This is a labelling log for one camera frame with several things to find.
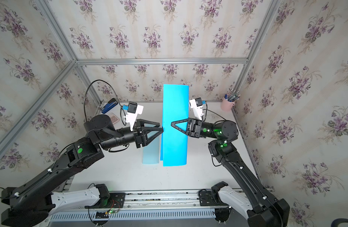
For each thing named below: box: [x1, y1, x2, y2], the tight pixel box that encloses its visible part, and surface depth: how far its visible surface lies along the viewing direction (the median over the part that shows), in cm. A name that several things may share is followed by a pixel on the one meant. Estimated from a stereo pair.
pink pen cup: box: [220, 96, 236, 112], surface depth 110 cm
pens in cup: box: [224, 87, 241, 102], surface depth 113 cm
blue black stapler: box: [101, 97, 119, 114], surface depth 117 cm
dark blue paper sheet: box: [159, 84, 189, 167], surface depth 51 cm
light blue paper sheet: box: [142, 135, 160, 165], surface depth 90 cm
